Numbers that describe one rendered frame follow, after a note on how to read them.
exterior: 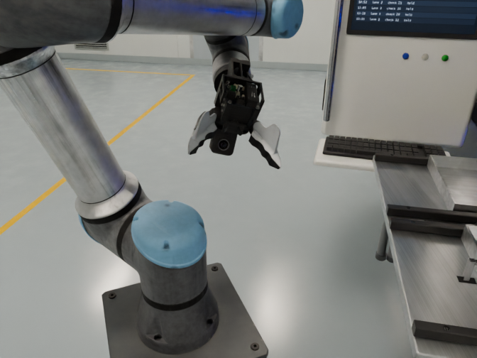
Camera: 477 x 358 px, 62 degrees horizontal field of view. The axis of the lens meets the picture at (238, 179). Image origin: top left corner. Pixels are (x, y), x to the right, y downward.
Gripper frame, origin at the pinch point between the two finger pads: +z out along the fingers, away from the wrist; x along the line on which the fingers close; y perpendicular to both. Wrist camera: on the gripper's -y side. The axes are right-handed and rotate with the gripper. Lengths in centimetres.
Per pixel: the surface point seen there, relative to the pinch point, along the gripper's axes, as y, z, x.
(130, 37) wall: -303, -533, -53
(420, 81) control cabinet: -13, -65, 72
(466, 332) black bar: -2.3, 24.1, 35.2
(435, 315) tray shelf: -6.4, 19.8, 34.7
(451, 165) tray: -15, -28, 68
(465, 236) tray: -7, 3, 50
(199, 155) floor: -184, -184, 33
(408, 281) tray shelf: -9.3, 12.6, 34.4
